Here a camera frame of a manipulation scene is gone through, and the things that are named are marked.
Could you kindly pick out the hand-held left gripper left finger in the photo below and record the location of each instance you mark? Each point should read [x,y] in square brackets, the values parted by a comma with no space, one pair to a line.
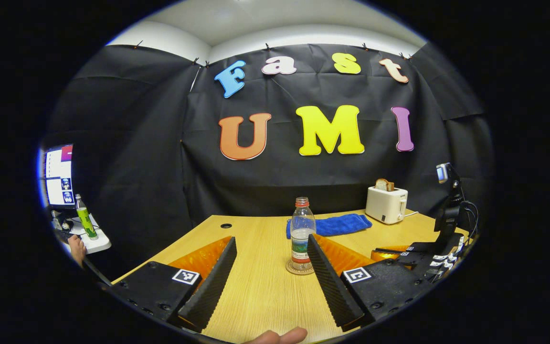
[213,282]

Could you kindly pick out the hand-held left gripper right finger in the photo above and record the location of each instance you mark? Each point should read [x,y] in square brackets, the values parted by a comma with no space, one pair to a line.
[332,282]

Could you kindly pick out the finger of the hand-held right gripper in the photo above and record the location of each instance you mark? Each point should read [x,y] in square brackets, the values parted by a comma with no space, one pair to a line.
[389,253]

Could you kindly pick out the round wooden coaster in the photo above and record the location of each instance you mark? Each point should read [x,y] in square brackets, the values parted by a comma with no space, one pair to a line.
[294,271]

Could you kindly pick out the clear plastic water bottle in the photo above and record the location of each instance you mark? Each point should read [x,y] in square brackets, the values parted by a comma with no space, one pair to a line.
[302,224]

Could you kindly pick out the green drink bottle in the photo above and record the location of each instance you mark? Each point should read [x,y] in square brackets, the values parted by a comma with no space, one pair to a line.
[85,220]

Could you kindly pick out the white toaster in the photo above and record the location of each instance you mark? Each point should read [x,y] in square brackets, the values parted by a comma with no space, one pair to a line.
[385,205]

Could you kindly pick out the blue folded towel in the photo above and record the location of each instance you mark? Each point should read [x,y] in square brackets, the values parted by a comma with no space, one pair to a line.
[342,224]

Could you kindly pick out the toasted bread slice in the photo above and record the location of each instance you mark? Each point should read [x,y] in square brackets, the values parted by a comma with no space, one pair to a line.
[384,185]

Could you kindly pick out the white side table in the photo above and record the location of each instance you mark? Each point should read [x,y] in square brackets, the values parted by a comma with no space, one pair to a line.
[98,244]

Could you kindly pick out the black backdrop cloth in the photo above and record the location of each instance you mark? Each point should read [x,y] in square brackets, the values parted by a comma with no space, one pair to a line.
[160,157]

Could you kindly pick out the computer monitor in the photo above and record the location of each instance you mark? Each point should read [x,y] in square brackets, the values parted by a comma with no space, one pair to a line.
[59,177]

